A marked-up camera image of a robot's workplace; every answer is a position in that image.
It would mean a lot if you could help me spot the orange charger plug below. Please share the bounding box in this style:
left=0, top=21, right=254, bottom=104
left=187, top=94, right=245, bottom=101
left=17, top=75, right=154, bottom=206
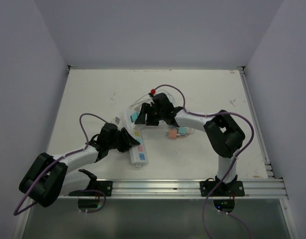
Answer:
left=165, top=130, right=179, bottom=139

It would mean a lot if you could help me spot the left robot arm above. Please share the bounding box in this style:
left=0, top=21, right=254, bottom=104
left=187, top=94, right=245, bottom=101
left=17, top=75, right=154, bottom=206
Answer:
left=19, top=123, right=140, bottom=207

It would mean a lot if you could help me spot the mint green charger plug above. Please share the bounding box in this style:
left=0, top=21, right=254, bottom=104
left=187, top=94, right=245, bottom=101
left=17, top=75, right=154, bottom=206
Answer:
left=177, top=127, right=189, bottom=137

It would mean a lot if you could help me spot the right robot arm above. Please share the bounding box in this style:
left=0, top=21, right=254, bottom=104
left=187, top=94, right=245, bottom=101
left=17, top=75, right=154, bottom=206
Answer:
left=133, top=93, right=245, bottom=196

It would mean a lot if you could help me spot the teal dual usb charger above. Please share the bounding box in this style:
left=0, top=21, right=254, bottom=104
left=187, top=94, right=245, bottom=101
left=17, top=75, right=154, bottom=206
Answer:
left=130, top=112, right=139, bottom=123

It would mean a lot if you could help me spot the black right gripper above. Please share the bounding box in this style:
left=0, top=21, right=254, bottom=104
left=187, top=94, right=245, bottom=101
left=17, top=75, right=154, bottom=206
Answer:
left=135, top=103, right=165, bottom=126

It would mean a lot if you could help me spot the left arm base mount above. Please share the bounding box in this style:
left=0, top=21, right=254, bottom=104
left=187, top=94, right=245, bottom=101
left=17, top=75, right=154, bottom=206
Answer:
left=64, top=169, right=113, bottom=214

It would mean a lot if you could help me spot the right side aluminium rail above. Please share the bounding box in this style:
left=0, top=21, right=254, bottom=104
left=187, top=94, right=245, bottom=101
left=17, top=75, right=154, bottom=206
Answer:
left=237, top=67, right=275, bottom=179

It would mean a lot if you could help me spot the light blue charger plug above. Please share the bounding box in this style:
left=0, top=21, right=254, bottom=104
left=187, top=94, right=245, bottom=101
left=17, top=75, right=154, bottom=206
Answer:
left=169, top=128, right=178, bottom=134

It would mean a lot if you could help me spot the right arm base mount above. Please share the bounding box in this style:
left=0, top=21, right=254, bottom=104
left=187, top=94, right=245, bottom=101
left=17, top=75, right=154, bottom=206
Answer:
left=199, top=176, right=245, bottom=213

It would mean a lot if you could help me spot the aluminium table rail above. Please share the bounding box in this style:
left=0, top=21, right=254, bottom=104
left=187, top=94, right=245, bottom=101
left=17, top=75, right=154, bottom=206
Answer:
left=60, top=179, right=288, bottom=199

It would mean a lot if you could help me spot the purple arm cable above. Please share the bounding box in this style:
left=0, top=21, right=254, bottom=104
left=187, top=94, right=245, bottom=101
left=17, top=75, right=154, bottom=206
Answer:
left=12, top=113, right=109, bottom=216
left=154, top=84, right=255, bottom=239

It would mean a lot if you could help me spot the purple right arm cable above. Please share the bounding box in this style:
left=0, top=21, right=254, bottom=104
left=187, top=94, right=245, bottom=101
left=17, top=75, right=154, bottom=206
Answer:
left=154, top=84, right=255, bottom=239

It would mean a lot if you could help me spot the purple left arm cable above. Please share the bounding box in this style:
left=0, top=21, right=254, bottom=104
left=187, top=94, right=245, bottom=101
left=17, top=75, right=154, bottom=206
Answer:
left=12, top=113, right=109, bottom=216

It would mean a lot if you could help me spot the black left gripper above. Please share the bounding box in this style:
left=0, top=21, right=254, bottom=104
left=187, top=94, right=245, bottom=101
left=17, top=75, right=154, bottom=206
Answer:
left=107, top=127, right=139, bottom=152

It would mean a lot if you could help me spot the white power strip cord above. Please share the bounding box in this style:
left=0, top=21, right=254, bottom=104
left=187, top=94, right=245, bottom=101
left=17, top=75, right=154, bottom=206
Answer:
left=128, top=93, right=153, bottom=110

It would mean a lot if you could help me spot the white power strip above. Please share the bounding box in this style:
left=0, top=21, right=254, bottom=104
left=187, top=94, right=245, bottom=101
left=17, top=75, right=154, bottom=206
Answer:
left=122, top=107, right=148, bottom=167

